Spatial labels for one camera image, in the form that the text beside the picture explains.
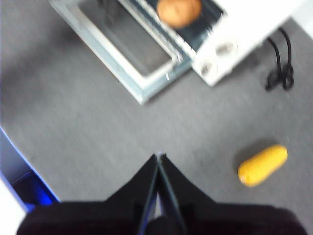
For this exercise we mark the cream oven knob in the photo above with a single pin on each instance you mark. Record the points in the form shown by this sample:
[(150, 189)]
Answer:
[(208, 68), (226, 48)]

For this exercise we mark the glass oven door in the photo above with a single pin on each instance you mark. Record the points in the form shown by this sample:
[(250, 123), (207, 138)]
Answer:
[(137, 80)]

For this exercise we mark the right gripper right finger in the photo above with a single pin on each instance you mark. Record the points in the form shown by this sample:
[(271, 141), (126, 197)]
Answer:
[(232, 220)]

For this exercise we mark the grey metal base frame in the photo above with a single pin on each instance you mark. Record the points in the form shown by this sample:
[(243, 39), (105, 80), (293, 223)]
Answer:
[(14, 166)]

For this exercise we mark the brown potato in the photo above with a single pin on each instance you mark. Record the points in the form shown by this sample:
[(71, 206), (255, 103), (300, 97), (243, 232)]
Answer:
[(178, 12)]

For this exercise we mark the cream Toshiba toaster oven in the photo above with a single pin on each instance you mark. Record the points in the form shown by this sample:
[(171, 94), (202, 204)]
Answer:
[(244, 29)]

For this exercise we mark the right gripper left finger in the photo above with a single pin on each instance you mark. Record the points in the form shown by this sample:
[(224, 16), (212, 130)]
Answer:
[(97, 218)]

